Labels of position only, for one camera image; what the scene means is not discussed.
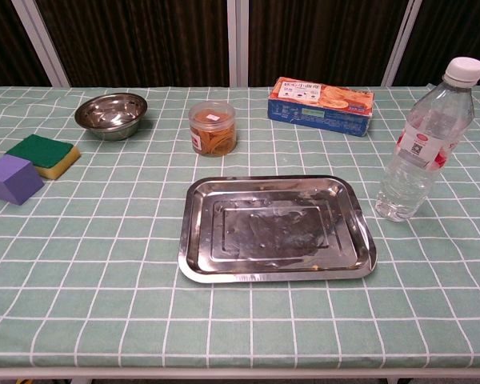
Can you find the transparent water bottle white cap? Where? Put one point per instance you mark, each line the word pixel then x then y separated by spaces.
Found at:
pixel 414 160

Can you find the rectangular stainless steel tray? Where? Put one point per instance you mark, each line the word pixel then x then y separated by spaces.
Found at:
pixel 272 232

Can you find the orange glass jar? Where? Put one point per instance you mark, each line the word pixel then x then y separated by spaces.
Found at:
pixel 213 136

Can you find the orange blue biscuit box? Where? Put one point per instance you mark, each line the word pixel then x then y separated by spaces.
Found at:
pixel 320 108

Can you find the green white checked tablecloth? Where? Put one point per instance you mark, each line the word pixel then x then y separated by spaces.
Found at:
pixel 104 240

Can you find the stainless steel bowl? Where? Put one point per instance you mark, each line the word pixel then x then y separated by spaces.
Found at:
pixel 110 116

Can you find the green yellow scouring sponge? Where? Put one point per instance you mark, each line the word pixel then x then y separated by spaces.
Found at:
pixel 40 152

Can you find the purple foam cube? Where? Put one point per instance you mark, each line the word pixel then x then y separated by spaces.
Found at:
pixel 14 180

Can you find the white screen frame post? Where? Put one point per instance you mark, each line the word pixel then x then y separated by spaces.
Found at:
pixel 238 40
pixel 402 40
pixel 44 48

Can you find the white table frame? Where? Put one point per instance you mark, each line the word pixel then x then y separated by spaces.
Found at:
pixel 240 375

